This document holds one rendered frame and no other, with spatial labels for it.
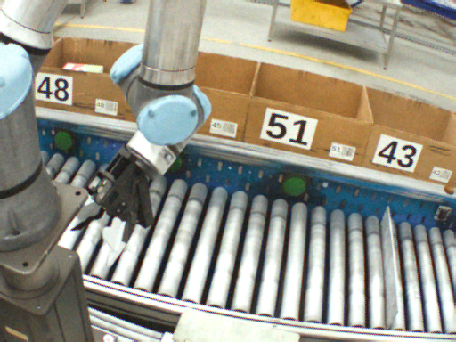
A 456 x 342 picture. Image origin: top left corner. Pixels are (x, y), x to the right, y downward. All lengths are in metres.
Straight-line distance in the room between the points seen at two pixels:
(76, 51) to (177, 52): 1.27
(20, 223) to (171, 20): 0.37
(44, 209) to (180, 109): 0.26
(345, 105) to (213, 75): 0.49
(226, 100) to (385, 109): 0.64
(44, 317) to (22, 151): 0.30
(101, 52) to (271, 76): 0.65
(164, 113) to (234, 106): 0.83
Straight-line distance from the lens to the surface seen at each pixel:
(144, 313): 1.32
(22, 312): 0.88
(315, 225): 1.59
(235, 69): 1.83
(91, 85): 1.66
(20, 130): 0.68
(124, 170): 0.95
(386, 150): 1.63
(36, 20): 0.81
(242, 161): 1.59
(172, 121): 0.76
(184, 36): 0.72
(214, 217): 1.53
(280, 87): 1.84
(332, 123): 1.57
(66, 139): 1.71
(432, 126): 1.95
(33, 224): 0.74
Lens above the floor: 1.75
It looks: 35 degrees down
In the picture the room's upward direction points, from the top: 9 degrees clockwise
